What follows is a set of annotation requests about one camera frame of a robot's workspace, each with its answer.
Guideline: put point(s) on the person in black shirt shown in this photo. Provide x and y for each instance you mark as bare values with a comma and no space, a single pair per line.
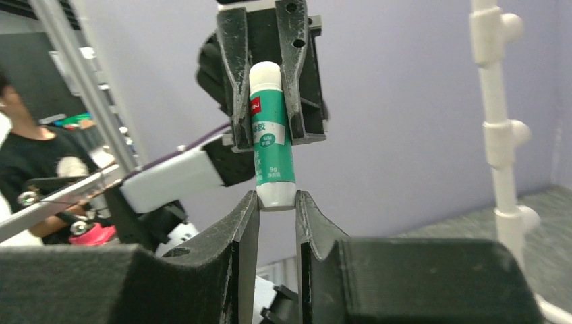
32,151

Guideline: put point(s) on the white green glue stick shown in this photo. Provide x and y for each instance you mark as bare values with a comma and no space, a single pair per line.
273,159

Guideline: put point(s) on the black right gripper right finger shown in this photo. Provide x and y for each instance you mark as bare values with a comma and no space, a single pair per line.
344,279

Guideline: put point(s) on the aluminium extrusion frame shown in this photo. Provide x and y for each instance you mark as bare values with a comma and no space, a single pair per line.
26,61

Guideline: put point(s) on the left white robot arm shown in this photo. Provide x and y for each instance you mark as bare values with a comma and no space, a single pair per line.
212,161

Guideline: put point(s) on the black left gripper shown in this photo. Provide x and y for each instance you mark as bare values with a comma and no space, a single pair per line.
306,112

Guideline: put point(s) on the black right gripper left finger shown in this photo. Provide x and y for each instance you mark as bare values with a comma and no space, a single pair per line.
207,279

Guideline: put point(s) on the white PVC pipe frame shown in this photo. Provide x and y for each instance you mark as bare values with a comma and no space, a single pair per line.
490,30

